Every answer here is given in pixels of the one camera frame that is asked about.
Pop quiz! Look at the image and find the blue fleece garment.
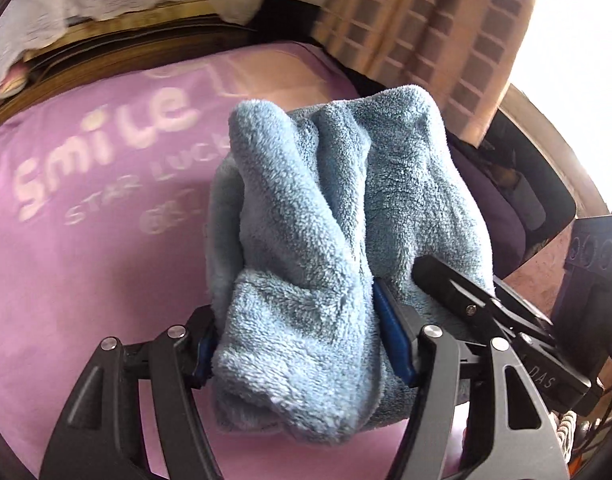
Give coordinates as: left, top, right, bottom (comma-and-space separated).
205, 82, 496, 446

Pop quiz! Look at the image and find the brown plaid curtain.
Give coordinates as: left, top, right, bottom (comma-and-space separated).
311, 0, 541, 146

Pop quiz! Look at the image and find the white braided cord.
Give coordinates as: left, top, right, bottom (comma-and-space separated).
556, 410, 580, 467

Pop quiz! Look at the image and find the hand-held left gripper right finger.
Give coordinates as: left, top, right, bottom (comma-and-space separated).
372, 279, 571, 480

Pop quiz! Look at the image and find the black curved object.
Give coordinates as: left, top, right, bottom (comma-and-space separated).
480, 105, 579, 261

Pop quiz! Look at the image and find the dark purple cloth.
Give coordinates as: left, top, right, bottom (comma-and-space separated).
446, 130, 531, 276

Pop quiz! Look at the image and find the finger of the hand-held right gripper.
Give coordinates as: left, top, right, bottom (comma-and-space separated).
492, 279, 555, 341
413, 255, 511, 342

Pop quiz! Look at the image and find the pink floral bedding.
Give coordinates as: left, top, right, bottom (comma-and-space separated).
0, 62, 29, 103

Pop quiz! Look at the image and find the purple printed blanket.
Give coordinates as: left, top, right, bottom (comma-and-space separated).
0, 42, 466, 480

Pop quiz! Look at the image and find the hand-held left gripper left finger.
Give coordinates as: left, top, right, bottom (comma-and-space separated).
38, 305, 224, 480

